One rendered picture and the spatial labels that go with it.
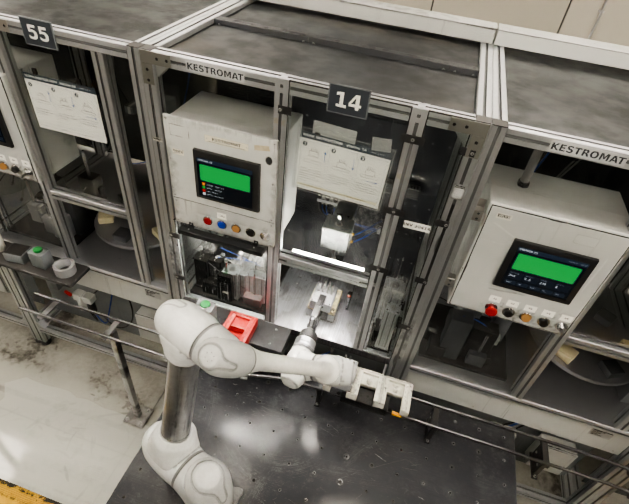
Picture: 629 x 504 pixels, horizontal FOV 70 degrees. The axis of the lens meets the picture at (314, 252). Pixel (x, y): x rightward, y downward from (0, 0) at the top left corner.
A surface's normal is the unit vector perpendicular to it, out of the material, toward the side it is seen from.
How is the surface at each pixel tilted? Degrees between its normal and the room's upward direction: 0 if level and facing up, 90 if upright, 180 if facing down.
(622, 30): 90
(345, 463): 0
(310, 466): 0
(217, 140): 90
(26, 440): 0
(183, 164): 90
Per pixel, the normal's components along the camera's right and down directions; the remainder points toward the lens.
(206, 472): 0.18, -0.69
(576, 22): -0.29, 0.61
